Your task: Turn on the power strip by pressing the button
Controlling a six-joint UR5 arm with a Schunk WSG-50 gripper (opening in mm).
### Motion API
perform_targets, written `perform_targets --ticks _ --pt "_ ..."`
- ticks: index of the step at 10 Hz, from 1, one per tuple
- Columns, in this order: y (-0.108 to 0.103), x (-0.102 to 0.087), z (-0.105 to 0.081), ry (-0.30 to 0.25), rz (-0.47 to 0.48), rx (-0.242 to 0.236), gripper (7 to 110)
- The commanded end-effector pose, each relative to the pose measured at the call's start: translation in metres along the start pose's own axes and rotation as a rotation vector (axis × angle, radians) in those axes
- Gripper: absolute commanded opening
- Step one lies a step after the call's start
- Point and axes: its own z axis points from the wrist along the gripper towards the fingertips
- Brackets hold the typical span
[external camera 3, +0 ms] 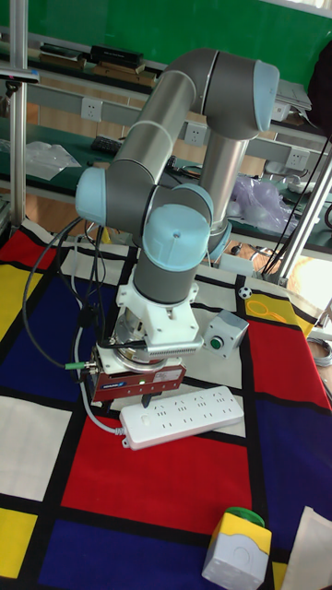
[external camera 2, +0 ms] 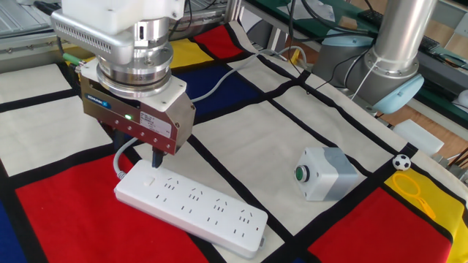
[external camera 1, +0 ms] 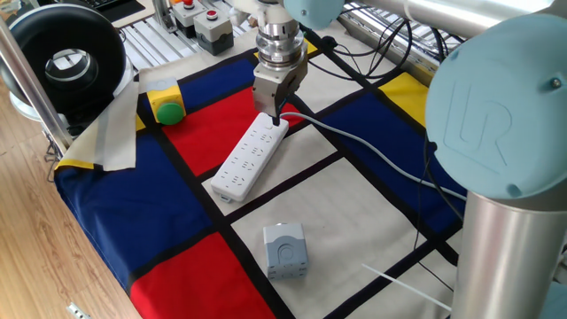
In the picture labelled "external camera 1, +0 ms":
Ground metal Schunk gripper body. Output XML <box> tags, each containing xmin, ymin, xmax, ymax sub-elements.
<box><xmin>251</xmin><ymin>61</ymin><xmax>310</xmax><ymax>119</ymax></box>

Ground white power strip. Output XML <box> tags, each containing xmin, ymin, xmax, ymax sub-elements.
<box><xmin>209</xmin><ymin>112</ymin><xmax>291</xmax><ymax>204</ymax></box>

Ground grey box with red button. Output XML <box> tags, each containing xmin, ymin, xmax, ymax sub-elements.
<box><xmin>171</xmin><ymin>0</ymin><xmax>208</xmax><ymax>40</ymax></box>
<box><xmin>193</xmin><ymin>8</ymin><xmax>235</xmax><ymax>57</ymax></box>

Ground yellow box big green button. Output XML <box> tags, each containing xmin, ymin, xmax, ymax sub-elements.
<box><xmin>145</xmin><ymin>78</ymin><xmax>187</xmax><ymax>127</ymax></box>

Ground grey box with green button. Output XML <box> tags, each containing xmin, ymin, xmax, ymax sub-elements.
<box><xmin>262</xmin><ymin>222</ymin><xmax>310</xmax><ymax>281</ymax></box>

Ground colour block tablecloth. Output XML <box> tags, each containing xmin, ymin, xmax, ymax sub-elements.
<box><xmin>53</xmin><ymin>17</ymin><xmax>567</xmax><ymax>319</ymax></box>

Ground black keyboard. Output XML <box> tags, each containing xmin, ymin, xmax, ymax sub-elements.
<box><xmin>82</xmin><ymin>0</ymin><xmax>147</xmax><ymax>23</ymax></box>

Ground white zip tie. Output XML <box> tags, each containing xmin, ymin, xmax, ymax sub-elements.
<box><xmin>361</xmin><ymin>262</ymin><xmax>453</xmax><ymax>312</ymax></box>

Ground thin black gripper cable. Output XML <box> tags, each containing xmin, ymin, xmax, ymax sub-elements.
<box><xmin>305</xmin><ymin>17</ymin><xmax>416</xmax><ymax>82</ymax></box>

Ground grey power strip cable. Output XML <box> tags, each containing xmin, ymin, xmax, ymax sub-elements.
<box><xmin>279</xmin><ymin>111</ymin><xmax>469</xmax><ymax>203</ymax></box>

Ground aluminium slotted table frame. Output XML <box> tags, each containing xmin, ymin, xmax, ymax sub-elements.
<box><xmin>117</xmin><ymin>0</ymin><xmax>462</xmax><ymax>88</ymax></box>

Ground aluminium post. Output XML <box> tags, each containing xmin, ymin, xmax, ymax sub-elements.
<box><xmin>0</xmin><ymin>17</ymin><xmax>74</xmax><ymax>154</ymax></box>

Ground small metal bracket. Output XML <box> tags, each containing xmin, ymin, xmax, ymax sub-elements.
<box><xmin>66</xmin><ymin>302</ymin><xmax>92</xmax><ymax>319</ymax></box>

